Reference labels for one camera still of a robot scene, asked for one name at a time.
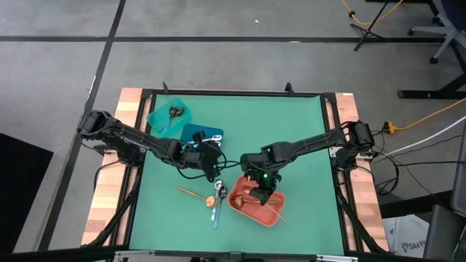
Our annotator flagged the blue plastic bin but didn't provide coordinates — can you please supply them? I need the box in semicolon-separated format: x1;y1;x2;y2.
180;122;225;151

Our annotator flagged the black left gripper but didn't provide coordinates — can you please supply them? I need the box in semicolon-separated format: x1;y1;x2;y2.
180;142;224;183

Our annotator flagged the black tripod stand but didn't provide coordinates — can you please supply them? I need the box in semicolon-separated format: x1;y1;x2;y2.
349;0;390;52

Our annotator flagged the green table mat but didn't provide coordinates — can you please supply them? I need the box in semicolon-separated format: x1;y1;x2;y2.
129;92;346;255

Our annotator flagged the black box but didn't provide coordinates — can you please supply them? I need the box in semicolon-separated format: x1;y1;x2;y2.
0;132;55;254

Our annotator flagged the white cardboard box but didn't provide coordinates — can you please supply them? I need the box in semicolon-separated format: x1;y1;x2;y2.
381;214;431;260

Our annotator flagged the grey equipment case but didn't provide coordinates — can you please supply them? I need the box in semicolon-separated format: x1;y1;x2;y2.
422;205;466;262

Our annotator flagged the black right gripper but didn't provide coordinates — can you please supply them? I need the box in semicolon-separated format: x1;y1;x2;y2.
240;153;283;207

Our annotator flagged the grey office chair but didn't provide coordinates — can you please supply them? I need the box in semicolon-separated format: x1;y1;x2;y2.
406;0;466;65

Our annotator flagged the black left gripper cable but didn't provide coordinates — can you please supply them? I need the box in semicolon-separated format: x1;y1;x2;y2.
174;159;243;181

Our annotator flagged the black floor cable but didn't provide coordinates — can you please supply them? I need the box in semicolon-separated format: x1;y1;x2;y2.
374;135;466;196

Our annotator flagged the yellow extension cable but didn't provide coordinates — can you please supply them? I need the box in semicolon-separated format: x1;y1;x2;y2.
395;97;466;131

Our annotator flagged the black table frame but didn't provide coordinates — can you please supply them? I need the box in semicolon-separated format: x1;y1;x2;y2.
82;82;392;262

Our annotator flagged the yellow cable with black plug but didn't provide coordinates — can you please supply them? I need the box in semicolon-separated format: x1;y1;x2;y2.
340;0;405;26

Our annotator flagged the black desk base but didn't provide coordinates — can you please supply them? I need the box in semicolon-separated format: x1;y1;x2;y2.
396;72;466;100

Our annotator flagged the orange plastic bin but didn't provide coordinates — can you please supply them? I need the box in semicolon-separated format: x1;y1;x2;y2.
227;174;286;228

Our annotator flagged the white cable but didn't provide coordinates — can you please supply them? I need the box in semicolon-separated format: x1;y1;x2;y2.
382;115;466;157

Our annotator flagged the light teal translucent bin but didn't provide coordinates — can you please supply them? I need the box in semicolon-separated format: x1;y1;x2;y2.
146;106;193;139

